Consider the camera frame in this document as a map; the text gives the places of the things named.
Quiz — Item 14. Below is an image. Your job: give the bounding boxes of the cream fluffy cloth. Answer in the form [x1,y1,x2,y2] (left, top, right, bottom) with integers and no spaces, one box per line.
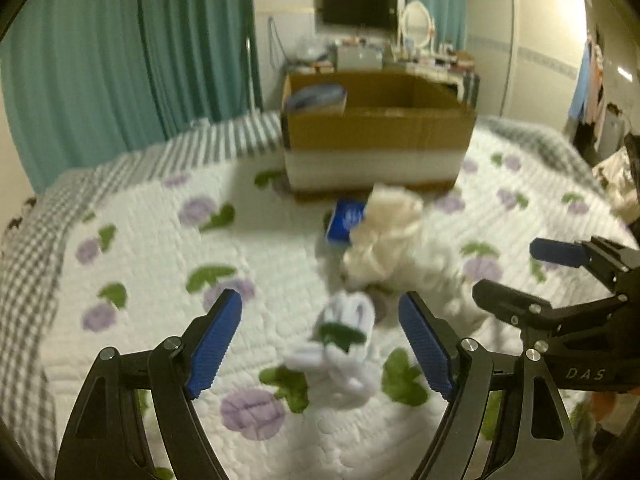
[342,183,487,334]

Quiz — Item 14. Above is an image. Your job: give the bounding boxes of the white green plush ring toy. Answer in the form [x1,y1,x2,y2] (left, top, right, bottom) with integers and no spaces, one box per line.
[283,290,380,402]

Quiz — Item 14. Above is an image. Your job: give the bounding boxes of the large floral tissue pack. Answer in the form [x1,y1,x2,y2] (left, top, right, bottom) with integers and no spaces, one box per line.
[283,84,347,114]

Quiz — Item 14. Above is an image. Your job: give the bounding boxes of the crumpled beige clothes pile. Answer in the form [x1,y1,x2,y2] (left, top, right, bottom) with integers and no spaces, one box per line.
[592,148,640,226]

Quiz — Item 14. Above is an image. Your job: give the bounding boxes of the hanging blue clothes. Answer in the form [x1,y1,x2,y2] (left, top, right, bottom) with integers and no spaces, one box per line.
[568,36,604,125]

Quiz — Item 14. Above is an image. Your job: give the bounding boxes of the blue small tissue pack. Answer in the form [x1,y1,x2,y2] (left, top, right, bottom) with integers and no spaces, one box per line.
[326,200,366,244]

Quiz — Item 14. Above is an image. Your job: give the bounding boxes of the floral quilted bedspread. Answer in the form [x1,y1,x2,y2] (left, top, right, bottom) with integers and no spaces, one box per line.
[39,118,634,479]

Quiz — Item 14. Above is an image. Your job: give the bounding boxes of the grey checked blanket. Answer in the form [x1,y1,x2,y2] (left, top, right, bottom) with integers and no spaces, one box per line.
[1,112,281,479]

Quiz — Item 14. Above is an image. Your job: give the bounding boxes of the brown cardboard box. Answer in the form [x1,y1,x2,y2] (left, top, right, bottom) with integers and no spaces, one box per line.
[280,72,476,195]

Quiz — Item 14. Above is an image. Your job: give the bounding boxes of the white wardrobe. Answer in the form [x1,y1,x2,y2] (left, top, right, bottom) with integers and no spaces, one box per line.
[465,0,587,131]

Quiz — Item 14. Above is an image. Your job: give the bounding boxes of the white dressing table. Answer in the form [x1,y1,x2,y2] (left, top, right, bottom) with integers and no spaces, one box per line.
[383,51,480,108]

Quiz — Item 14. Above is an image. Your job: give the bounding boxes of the white oval vanity mirror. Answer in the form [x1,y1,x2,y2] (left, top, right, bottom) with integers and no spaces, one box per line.
[399,0,436,52]

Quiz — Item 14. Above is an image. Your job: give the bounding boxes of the teal curtain left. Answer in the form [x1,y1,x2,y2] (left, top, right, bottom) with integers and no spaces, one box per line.
[1,0,262,192]

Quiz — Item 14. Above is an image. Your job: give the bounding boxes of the black wall television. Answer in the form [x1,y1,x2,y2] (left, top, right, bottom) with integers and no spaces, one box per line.
[322,0,398,32]

